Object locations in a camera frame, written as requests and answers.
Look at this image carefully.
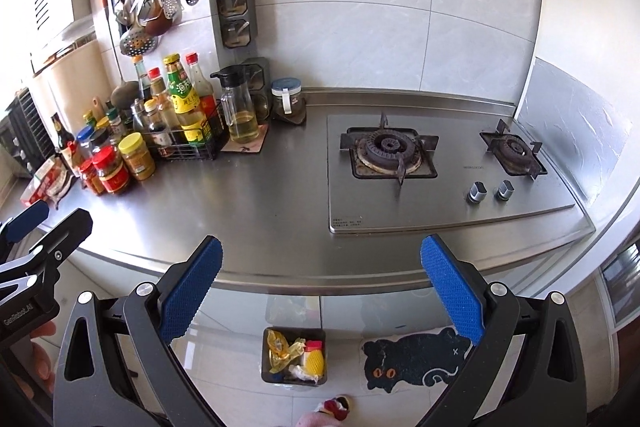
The glass oil dispenser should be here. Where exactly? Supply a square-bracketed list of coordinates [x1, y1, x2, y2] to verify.
[209, 64, 262, 146]

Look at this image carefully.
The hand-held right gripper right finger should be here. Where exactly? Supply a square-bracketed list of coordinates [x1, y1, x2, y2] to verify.
[415, 234, 588, 427]

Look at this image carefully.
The dark bottle red label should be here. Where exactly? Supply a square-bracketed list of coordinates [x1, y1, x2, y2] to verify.
[49, 112, 78, 164]

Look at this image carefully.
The clear bottle red cap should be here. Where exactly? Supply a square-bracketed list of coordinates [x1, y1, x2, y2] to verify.
[184, 51, 222, 138]

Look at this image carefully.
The white crumpled tissue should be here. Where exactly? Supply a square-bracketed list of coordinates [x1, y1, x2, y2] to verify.
[289, 363, 319, 384]

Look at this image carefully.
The grey wall spice box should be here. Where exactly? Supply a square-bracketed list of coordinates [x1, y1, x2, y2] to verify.
[218, 17, 258, 54]
[241, 56, 274, 90]
[254, 88, 274, 120]
[215, 0, 256, 20]

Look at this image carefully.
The dark coaster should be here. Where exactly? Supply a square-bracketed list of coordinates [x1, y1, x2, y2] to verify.
[272, 106, 309, 126]

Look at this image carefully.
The silver foil splash guard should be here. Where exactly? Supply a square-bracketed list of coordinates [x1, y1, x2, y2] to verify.
[514, 56, 634, 208]

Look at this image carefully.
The steel skimmer ladle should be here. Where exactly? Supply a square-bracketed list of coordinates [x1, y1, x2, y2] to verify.
[119, 0, 162, 58]

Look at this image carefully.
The small red lid jar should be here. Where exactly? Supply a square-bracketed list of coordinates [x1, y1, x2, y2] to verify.
[79, 159, 104, 197]

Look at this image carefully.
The small black burner grate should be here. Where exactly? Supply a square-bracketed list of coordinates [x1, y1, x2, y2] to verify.
[478, 119, 549, 181]

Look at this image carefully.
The short dark sauce bottle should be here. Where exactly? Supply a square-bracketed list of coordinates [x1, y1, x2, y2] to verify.
[142, 99, 174, 148]

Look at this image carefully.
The cluster of small spice bottles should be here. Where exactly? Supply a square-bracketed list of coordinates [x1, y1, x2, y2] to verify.
[74, 96, 146, 160]

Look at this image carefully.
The large black burner grate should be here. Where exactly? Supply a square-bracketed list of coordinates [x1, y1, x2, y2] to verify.
[339, 111, 441, 186]

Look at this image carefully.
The black wire basket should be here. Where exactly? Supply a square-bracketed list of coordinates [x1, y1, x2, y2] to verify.
[141, 103, 227, 164]

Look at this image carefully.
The yellow sauce jar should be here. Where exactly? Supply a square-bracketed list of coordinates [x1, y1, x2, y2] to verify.
[118, 132, 157, 182]

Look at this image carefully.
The red white snack bag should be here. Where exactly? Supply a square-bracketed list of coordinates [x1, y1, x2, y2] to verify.
[19, 156, 77, 208]

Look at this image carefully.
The black toaster oven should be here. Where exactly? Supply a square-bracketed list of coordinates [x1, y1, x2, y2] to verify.
[0, 88, 57, 181]

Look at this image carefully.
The stainless gas stove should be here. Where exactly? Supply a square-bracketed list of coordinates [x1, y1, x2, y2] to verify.
[326, 111, 597, 237]

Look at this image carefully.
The green label yellow cap bottle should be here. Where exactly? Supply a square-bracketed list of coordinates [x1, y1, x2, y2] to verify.
[163, 53, 207, 144]

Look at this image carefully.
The yellow red snack packet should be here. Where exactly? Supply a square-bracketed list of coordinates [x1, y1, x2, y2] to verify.
[303, 340, 327, 376]

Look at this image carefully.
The person's left hand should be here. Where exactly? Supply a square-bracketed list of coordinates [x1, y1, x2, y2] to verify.
[10, 321, 57, 397]

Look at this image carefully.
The large black cat rug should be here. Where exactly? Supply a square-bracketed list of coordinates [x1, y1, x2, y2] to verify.
[359, 326, 474, 394]

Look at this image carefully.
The pink coaster mat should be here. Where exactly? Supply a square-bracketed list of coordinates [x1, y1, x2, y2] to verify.
[219, 121, 272, 156]

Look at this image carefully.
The cartoon plush slipper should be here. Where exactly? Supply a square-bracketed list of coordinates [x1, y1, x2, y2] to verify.
[312, 395, 354, 423]

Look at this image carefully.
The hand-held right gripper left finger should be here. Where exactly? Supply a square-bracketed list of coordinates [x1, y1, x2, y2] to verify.
[52, 236, 223, 427]

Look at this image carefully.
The beige cutting board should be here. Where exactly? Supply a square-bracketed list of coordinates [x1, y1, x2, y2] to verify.
[31, 39, 117, 122]

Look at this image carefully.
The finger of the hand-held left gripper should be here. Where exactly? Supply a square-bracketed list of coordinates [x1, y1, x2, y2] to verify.
[0, 201, 52, 249]
[0, 208, 94, 304]

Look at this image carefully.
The large red lid jar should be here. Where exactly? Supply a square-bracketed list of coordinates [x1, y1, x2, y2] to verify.
[92, 146, 133, 196]

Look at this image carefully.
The tall dark sauce bottle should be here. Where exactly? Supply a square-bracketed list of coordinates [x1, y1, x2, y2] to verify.
[132, 55, 153, 102]

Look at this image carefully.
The long handled dark ladle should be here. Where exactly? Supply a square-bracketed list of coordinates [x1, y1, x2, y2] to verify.
[97, 0, 144, 108]

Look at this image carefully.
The dark grey trash bin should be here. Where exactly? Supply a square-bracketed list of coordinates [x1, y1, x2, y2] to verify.
[260, 326, 329, 389]

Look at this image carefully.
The glass jar blue lid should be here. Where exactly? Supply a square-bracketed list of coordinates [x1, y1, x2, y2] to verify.
[270, 77, 304, 116]

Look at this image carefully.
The brown wooden ladle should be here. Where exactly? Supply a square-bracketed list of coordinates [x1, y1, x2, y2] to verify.
[144, 0, 175, 38]

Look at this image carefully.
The amber bottle red cap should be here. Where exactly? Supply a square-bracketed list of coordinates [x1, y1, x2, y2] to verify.
[147, 66, 174, 134]

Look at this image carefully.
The yellow plastic wrapper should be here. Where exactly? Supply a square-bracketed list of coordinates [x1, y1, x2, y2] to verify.
[266, 328, 307, 374]

